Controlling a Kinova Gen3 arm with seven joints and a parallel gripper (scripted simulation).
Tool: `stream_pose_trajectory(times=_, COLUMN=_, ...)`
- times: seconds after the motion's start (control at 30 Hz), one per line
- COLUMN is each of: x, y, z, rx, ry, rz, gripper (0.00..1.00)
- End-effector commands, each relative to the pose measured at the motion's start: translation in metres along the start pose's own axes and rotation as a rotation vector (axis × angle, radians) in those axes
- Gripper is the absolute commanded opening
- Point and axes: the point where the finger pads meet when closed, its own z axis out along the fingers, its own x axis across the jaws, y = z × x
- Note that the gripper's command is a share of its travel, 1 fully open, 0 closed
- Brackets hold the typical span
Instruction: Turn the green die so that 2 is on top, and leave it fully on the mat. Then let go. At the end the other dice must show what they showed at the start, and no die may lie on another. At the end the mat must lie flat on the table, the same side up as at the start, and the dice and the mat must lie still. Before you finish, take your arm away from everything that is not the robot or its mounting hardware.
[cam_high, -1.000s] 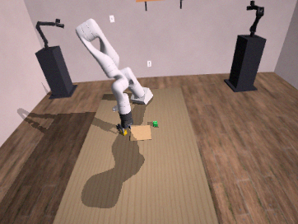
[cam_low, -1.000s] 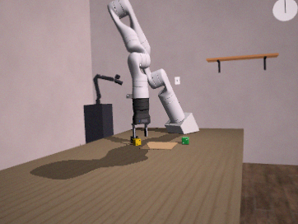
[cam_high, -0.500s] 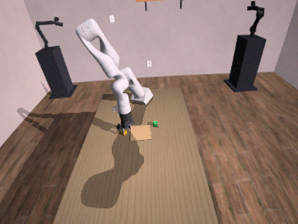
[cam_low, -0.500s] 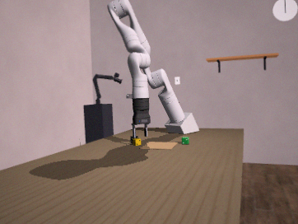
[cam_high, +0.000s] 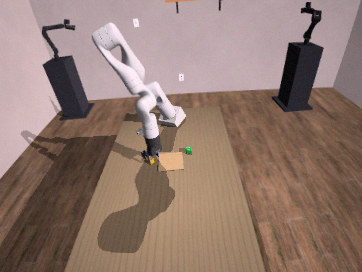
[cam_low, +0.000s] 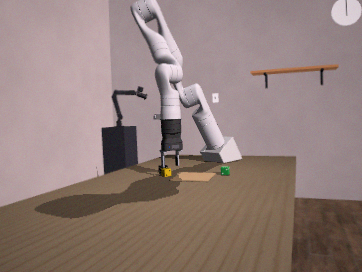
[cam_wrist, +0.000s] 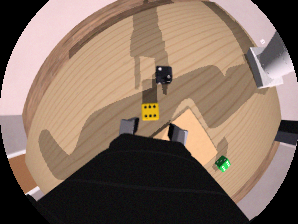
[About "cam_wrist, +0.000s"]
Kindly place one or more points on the tan square mat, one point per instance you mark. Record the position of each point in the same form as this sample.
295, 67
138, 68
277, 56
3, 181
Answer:
198, 143

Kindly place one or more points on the green die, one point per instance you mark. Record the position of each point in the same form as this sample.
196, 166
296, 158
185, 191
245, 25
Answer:
222, 163

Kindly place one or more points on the yellow die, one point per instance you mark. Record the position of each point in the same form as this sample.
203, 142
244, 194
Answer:
150, 111

